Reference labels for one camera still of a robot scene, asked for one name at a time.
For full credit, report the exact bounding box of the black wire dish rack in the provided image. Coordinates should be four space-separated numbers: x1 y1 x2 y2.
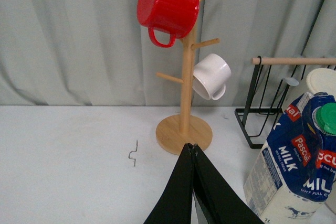
235 56 335 149

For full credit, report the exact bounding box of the cream ribbed cup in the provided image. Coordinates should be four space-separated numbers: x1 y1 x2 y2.
285 68 336 113

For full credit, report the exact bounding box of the grey curtain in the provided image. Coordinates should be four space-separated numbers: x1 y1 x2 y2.
1 0 335 106

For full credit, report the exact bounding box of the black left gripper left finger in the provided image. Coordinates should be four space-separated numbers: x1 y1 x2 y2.
145 143 194 224

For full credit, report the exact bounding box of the white ceramic mug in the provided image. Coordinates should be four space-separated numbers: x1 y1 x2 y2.
192 54 232 101

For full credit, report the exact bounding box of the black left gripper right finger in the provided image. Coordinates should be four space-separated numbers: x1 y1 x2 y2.
191 144 262 223

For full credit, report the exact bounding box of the red plastic mug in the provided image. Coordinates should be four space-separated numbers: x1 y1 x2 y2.
136 0 200 48

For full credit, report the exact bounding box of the wooden mug tree stand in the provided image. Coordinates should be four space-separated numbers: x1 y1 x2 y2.
155 0 226 157

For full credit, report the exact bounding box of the blue white milk carton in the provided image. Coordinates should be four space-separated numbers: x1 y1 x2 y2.
244 92 335 223

